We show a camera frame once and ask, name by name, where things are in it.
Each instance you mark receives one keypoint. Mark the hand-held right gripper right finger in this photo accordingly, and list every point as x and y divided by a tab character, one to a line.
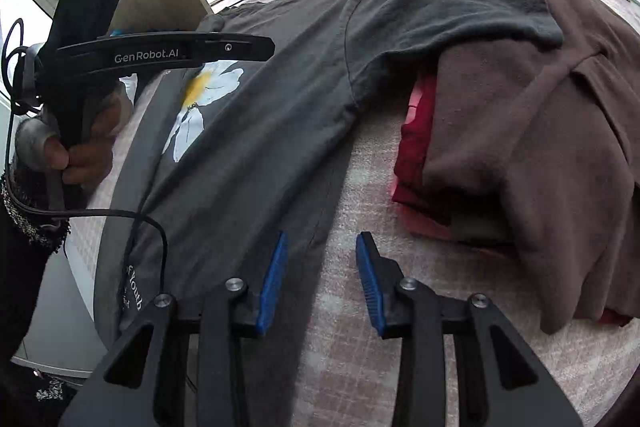
370	287

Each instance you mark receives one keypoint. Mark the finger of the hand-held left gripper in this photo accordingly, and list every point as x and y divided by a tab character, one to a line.
240	48

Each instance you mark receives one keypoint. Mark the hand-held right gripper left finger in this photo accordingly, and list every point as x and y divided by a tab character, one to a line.
272	287

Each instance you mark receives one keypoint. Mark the grey daisy print T-shirt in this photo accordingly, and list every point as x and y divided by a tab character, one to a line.
280	107

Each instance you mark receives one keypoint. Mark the person's left hand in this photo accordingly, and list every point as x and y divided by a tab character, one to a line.
95	157

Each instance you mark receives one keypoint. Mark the red garment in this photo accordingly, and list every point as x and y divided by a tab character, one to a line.
415	157

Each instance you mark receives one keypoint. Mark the brown garment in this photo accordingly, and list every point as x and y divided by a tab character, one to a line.
525	132

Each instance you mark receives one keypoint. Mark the person's black patterned clothing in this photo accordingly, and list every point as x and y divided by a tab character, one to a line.
35	397

